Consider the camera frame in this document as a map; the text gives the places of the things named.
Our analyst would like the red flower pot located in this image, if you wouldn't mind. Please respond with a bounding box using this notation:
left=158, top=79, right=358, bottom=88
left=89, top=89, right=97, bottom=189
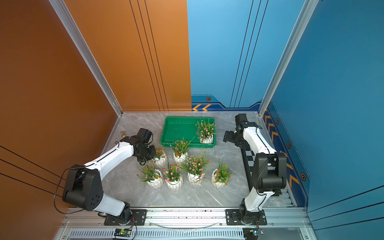
left=153, top=146, right=168, bottom=170
left=138, top=163, right=164, bottom=190
left=170, top=138, right=191, bottom=165

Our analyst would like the orange flower pot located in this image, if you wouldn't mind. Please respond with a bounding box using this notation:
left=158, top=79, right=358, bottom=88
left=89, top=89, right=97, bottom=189
left=211, top=162, right=233, bottom=189

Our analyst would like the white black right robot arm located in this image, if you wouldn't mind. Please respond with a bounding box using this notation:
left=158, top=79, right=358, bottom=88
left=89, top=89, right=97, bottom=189
left=223, top=114, right=287, bottom=225

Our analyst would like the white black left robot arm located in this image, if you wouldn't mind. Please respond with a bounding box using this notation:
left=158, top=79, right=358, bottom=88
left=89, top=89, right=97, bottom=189
left=62, top=133, right=156, bottom=225

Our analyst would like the green plastic storage tray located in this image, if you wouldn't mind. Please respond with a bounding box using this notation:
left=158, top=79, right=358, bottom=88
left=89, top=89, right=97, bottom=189
left=160, top=117, right=216, bottom=148

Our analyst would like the black white chessboard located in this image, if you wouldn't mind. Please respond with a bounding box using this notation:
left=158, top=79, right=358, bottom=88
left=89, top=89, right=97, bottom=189
left=241, top=147, right=287, bottom=195

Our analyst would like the pink flower pot large centre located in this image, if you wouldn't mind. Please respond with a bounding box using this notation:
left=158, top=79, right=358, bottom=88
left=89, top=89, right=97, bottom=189
left=181, top=152, right=210, bottom=186

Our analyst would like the green circuit board left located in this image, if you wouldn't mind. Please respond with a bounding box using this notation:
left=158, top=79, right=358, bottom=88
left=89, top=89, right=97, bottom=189
left=114, top=229, right=133, bottom=240

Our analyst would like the green circuit board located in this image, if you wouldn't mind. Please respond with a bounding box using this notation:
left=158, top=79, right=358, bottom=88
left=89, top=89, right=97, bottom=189
left=114, top=229, right=133, bottom=240
left=243, top=228, right=264, bottom=240

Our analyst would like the green circuit board right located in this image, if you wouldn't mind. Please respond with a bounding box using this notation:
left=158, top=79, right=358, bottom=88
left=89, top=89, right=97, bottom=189
left=243, top=228, right=264, bottom=240

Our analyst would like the white vented front panel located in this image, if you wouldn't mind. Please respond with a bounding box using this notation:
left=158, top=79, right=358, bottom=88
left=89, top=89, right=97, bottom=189
left=66, top=228, right=244, bottom=240

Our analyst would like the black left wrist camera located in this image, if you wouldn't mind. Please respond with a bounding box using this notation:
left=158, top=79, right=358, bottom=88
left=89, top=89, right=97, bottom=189
left=136, top=128, right=153, bottom=144

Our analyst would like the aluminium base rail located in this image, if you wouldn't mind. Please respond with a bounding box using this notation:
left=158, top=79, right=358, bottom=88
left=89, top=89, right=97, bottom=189
left=59, top=207, right=312, bottom=230

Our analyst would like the aluminium corner post right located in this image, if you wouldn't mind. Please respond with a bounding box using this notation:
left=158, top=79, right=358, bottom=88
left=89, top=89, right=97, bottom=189
left=258, top=0, right=319, bottom=118

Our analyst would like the aluminium corner post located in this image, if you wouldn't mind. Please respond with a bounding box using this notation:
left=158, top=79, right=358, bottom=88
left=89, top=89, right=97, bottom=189
left=49, top=0, right=124, bottom=117
left=258, top=0, right=319, bottom=118

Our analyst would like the aluminium corner post left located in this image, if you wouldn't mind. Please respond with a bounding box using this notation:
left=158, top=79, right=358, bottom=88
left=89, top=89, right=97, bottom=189
left=49, top=0, right=124, bottom=117

